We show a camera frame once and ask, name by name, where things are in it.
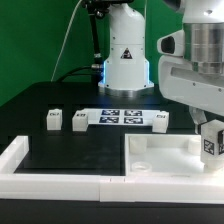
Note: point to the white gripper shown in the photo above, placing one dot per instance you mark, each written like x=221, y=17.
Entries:
x=179, y=82

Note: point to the white square tabletop part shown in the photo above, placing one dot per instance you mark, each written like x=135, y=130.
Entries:
x=163, y=154

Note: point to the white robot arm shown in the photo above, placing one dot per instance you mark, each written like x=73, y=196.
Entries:
x=126, y=71

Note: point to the white sheet with tags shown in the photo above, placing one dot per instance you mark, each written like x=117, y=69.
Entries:
x=128, y=117

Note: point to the white U-shaped fence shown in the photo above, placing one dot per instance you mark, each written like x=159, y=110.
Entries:
x=152, y=188

